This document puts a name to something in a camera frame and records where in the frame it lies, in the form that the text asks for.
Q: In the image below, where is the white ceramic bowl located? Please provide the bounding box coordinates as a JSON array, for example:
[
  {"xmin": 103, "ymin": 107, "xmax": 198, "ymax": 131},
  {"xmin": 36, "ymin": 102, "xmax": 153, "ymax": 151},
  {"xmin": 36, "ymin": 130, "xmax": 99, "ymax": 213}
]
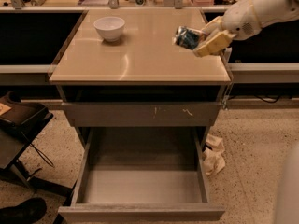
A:
[{"xmin": 93, "ymin": 16, "xmax": 125, "ymax": 42}]

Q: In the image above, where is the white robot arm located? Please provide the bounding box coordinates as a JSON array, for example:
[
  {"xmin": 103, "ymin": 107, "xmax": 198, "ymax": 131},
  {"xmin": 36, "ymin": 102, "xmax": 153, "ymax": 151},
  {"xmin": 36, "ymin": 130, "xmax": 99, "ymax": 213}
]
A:
[{"xmin": 193, "ymin": 0, "xmax": 299, "ymax": 57}]

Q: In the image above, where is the black rolling cart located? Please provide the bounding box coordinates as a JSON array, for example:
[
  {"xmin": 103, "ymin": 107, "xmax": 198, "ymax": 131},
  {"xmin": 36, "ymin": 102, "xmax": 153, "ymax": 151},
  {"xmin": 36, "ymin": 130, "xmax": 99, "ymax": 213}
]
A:
[{"xmin": 0, "ymin": 91, "xmax": 72, "ymax": 197}]

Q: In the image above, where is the closed grey top drawer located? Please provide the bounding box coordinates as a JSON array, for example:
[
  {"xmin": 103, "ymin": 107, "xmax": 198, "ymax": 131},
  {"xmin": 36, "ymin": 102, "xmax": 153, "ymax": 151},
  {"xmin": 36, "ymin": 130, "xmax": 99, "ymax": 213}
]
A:
[{"xmin": 62, "ymin": 102, "xmax": 221, "ymax": 127}]

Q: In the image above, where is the black cable on floor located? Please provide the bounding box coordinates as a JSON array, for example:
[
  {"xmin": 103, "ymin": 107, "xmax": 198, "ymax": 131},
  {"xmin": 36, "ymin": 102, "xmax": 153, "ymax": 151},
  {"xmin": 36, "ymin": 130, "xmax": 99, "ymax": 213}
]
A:
[{"xmin": 252, "ymin": 94, "xmax": 295, "ymax": 105}]

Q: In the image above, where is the black shoe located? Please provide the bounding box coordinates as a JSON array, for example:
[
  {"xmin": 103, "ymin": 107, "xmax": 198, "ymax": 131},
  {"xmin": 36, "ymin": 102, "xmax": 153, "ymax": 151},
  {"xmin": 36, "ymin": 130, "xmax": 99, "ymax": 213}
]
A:
[{"xmin": 0, "ymin": 198, "xmax": 47, "ymax": 224}]

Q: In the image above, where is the crumpled white cloth on floor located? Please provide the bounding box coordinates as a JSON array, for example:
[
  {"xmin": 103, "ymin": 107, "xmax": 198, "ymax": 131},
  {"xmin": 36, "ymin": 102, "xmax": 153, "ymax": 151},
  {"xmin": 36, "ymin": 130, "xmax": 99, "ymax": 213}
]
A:
[{"xmin": 203, "ymin": 134, "xmax": 225, "ymax": 176}]

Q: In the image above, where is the grey drawer cabinet with tan top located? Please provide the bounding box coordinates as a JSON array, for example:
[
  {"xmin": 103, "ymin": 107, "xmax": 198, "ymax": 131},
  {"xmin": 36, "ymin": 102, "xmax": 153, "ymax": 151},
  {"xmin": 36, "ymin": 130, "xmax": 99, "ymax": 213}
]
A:
[{"xmin": 50, "ymin": 7, "xmax": 231, "ymax": 140}]

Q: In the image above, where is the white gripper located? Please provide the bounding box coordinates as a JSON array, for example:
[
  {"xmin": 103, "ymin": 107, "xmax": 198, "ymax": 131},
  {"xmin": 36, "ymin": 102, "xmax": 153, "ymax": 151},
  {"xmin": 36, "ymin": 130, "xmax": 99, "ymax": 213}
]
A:
[{"xmin": 193, "ymin": 0, "xmax": 262, "ymax": 57}]

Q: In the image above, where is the crushed silver blue redbull can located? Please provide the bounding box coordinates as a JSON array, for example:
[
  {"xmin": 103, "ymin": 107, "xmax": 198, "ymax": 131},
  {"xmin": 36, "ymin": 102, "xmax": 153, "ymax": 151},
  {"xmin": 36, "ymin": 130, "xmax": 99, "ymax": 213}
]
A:
[{"xmin": 174, "ymin": 26, "xmax": 206, "ymax": 50}]

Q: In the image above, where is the open grey middle drawer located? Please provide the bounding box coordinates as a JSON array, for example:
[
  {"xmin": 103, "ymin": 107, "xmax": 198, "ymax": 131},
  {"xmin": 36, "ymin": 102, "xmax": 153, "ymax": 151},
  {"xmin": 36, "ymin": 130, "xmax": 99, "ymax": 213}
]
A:
[{"xmin": 59, "ymin": 127, "xmax": 224, "ymax": 223}]

